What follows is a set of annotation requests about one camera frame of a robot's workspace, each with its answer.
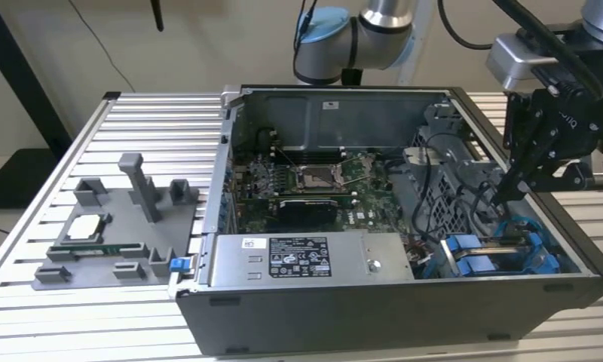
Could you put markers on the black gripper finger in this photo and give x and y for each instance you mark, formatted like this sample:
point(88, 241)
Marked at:
point(525, 151)
point(567, 177)

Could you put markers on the hard disk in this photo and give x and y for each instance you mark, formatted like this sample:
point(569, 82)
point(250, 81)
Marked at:
point(459, 242)

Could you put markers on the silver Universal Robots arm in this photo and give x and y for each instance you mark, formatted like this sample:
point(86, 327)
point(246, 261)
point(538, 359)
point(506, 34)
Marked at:
point(377, 45)

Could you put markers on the grey metal disk bay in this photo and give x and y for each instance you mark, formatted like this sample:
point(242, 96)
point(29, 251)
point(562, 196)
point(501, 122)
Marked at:
point(447, 203)

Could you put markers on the black RAM slot bank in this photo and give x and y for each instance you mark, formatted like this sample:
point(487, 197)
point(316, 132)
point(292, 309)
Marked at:
point(312, 152)

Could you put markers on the green motherboard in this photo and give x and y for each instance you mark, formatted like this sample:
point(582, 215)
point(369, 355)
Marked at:
point(366, 196)

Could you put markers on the CPU socket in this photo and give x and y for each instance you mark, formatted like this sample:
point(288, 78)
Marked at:
point(317, 177)

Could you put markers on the black graphics card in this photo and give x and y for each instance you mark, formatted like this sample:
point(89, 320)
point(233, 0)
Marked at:
point(306, 211)

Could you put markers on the thin metal locking lever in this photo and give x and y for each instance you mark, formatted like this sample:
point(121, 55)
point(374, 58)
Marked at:
point(286, 156)

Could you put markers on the open dark grey PC case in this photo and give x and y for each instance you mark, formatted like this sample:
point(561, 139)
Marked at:
point(332, 320)

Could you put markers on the silver power supply unit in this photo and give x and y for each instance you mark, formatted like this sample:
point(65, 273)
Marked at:
point(230, 260)

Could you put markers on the blue case latch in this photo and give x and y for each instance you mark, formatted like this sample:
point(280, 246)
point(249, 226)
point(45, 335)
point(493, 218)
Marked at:
point(178, 264)

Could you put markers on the black antenna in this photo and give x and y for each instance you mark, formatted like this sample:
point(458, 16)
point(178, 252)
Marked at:
point(157, 15)

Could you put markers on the grey parts rack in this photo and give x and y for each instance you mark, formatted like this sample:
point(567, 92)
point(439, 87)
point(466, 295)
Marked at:
point(120, 222)

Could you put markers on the green RAM stick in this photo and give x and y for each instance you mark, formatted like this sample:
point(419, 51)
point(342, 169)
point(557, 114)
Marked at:
point(113, 249)

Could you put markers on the silver CPU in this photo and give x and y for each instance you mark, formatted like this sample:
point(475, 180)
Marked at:
point(86, 228)

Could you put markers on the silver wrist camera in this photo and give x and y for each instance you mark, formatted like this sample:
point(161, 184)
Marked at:
point(513, 60)

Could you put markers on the dark upright post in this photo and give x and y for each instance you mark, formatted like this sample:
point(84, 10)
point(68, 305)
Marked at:
point(9, 56)

